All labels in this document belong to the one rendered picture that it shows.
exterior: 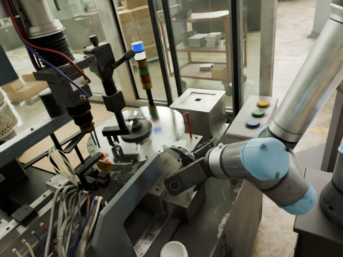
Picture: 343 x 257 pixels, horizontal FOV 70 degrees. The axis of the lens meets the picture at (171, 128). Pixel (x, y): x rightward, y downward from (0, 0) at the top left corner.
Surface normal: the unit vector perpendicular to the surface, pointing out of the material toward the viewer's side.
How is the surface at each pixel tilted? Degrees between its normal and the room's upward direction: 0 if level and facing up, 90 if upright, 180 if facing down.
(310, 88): 81
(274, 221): 0
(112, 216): 90
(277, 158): 58
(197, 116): 90
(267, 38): 90
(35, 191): 0
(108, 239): 90
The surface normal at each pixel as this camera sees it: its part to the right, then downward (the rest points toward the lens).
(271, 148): 0.47, -0.17
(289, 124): -0.55, 0.40
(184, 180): 0.00, 0.04
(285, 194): 0.00, 0.40
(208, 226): -0.17, -0.83
